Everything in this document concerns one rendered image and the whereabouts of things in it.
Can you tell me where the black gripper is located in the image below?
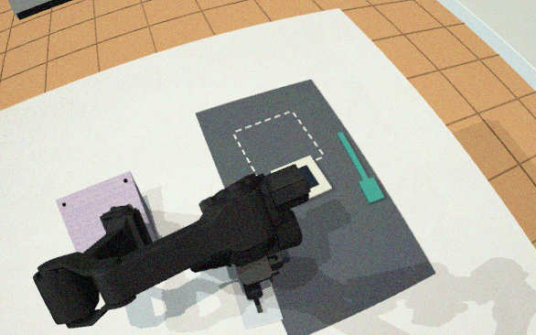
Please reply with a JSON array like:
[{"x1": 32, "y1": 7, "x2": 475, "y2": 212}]
[{"x1": 189, "y1": 210, "x2": 302, "y2": 273}]

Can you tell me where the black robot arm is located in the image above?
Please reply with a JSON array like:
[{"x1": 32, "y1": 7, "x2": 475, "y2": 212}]
[{"x1": 33, "y1": 164, "x2": 311, "y2": 329}]

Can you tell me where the teal small trowel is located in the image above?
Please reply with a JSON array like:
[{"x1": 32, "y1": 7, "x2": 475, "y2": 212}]
[{"x1": 338, "y1": 133, "x2": 384, "y2": 204}]

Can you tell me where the cream square tile with dark square centre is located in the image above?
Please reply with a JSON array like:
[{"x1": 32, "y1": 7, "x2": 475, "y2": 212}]
[{"x1": 271, "y1": 156, "x2": 332, "y2": 200}]

